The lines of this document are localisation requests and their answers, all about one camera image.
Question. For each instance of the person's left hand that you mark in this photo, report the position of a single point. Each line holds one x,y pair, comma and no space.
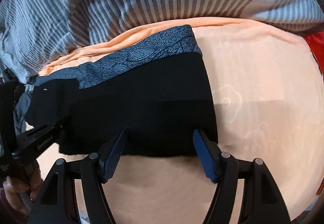
13,187

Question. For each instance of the red pillow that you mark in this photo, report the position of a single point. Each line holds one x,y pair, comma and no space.
316,44

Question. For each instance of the black pants with patterned waistband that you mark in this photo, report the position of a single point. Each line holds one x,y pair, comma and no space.
157,92

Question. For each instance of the grey striped duvet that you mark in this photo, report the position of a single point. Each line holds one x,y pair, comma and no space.
34,33

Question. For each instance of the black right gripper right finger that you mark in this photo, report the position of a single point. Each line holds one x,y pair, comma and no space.
222,169

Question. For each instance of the peach fleece blanket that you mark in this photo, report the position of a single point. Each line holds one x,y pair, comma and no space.
268,92

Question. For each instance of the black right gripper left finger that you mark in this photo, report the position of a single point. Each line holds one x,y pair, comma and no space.
96,170

